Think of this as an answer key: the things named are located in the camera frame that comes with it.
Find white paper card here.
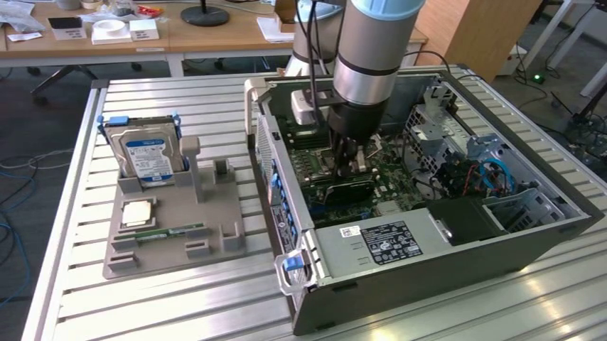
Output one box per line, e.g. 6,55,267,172
6,31,44,43

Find black round lamp base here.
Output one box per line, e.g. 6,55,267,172
179,0,232,28

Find red small item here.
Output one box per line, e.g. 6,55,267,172
136,4,166,19

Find metal disk bay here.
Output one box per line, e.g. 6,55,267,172
482,187,566,234

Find wooden cabinet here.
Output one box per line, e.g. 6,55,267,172
410,0,545,82

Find dark grey PC case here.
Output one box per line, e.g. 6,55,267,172
244,69,607,337

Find white bowl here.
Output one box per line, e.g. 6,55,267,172
94,19,127,37

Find black stand with cables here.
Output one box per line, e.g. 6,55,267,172
550,81,607,159

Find black graphics card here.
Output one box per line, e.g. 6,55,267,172
323,178,375,207

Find CPU socket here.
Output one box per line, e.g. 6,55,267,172
312,147,340,173

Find silver CPU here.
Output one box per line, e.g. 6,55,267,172
119,201,156,229

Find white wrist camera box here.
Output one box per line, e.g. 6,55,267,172
291,88,334,126

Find white table frame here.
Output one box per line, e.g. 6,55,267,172
517,0,607,99

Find clear plastic bag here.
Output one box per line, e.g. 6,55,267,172
0,1,48,33

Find metal socket cover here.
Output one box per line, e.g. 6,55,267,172
368,134,386,161

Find blue wire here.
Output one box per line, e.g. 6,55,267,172
474,158,518,195

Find white box with black lid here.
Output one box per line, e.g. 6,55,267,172
48,16,88,41

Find brown cardboard box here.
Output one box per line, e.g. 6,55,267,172
274,0,300,26

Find white base block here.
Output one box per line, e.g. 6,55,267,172
91,28,134,46

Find hard disk with blue bracket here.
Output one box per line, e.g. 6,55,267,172
94,112,187,188

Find grey parts rack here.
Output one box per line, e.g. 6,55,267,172
100,136,248,282

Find stack of white papers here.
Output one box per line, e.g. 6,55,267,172
255,16,296,44

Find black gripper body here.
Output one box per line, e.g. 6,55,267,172
327,100,388,147

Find white power box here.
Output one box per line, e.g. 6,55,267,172
507,44,529,77

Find black fan shroud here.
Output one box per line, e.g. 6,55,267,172
423,197,505,247

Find perforated metal drive cage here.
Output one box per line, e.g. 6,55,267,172
406,81,475,171

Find blue floor cable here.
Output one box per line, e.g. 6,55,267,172
0,169,38,307

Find black cable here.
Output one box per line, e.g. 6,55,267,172
406,50,478,79

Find grey power supply unit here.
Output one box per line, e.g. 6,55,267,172
311,207,453,278

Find wooden desk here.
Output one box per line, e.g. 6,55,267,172
0,0,431,68

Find green motherboard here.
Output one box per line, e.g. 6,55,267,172
283,126,431,229

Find white floor cable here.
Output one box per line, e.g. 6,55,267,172
0,147,78,172

